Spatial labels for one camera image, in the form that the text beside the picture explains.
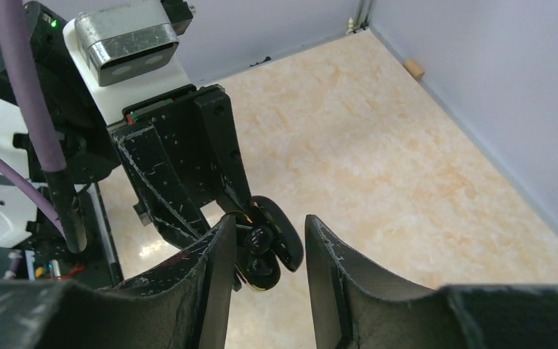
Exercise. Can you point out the black earbud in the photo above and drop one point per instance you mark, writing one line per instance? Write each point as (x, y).
(259, 240)
(262, 266)

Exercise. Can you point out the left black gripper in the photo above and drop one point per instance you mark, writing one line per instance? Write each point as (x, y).
(180, 152)

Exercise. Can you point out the black earbud charging case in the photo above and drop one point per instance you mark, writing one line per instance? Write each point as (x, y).
(287, 246)

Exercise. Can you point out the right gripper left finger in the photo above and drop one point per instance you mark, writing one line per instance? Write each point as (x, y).
(183, 302)

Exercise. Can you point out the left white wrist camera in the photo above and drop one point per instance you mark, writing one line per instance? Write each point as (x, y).
(126, 54)

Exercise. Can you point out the left circuit board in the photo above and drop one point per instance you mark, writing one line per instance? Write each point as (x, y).
(52, 271)

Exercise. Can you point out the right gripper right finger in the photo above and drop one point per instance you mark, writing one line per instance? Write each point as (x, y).
(356, 303)

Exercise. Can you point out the cork piece at wall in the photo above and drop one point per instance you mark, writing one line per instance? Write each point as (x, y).
(414, 69)

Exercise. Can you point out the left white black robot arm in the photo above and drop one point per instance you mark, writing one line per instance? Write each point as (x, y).
(59, 132)

